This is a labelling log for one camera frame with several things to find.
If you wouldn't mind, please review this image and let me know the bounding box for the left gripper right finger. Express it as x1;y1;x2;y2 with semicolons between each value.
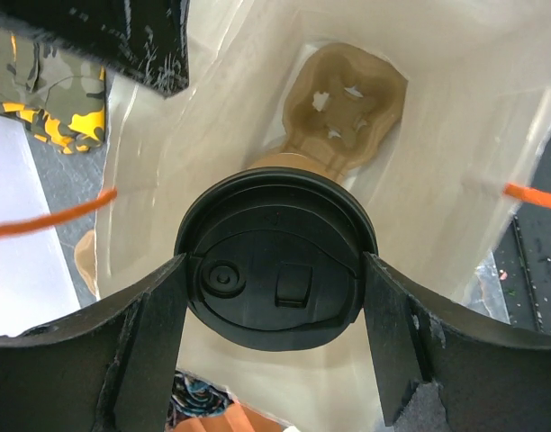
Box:
364;253;551;431

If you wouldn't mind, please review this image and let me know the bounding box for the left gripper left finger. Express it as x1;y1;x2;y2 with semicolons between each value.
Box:
0;256;186;431

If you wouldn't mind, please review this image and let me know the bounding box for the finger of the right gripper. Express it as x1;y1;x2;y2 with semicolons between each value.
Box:
0;0;190;97

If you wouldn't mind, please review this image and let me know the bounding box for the cardboard cup carrier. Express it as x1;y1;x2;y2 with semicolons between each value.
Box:
282;43;408;180
74;229;97;297

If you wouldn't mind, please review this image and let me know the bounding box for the brown paper cup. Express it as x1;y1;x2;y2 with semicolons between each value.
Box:
248;152;332;179

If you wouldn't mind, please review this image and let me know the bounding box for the black plastic cup lid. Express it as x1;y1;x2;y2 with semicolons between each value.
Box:
175;168;377;352

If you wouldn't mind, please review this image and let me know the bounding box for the blue striped rolled sock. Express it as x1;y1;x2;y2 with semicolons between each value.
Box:
165;370;233;431

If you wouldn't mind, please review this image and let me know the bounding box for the camouflage folded garment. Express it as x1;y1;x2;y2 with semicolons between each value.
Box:
0;28;106;155

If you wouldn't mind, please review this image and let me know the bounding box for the orange compartment tray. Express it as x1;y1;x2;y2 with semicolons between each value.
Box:
175;402;284;432

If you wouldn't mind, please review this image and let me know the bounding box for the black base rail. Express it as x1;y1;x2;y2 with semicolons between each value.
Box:
500;148;551;337

